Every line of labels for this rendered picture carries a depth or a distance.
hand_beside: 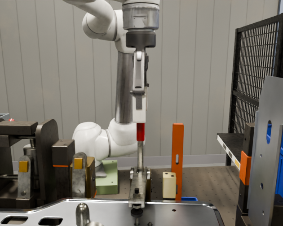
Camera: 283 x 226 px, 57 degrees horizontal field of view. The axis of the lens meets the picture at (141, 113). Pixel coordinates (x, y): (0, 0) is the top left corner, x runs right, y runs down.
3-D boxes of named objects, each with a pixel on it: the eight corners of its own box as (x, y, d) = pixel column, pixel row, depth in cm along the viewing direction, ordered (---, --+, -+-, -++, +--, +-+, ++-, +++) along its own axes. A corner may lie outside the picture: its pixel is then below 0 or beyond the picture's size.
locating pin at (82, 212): (74, 232, 60) (72, 206, 58) (78, 223, 63) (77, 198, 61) (88, 232, 60) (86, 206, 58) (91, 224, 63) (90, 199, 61)
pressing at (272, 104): (265, 250, 52) (285, 79, 45) (245, 215, 63) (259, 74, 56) (268, 250, 52) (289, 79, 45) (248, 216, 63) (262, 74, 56)
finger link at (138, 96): (142, 86, 60) (141, 88, 57) (142, 108, 61) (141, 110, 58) (135, 86, 60) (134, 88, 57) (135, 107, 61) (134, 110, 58)
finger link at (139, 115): (145, 93, 61) (145, 93, 60) (145, 122, 63) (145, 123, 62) (132, 93, 61) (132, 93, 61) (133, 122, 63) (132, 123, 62)
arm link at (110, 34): (84, 3, 103) (117, 5, 108) (77, 14, 120) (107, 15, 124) (86, 37, 105) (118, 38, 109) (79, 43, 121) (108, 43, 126)
